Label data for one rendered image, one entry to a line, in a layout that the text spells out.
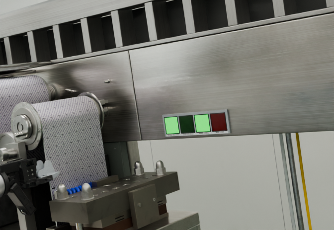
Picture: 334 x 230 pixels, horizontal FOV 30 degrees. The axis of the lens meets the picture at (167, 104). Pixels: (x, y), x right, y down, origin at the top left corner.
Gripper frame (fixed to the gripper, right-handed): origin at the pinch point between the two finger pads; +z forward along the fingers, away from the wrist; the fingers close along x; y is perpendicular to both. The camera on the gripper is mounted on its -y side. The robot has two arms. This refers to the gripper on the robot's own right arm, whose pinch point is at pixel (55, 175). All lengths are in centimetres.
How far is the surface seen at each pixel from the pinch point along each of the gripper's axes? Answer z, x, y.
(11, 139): -2.8, 15.4, 12.1
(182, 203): 263, 177, -81
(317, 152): 263, 51, -43
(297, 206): 45, -55, -19
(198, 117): 28.9, -34.7, 11.3
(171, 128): 28.9, -23.8, 8.5
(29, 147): -3.5, 5.7, 9.5
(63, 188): -4.3, -8.2, -2.9
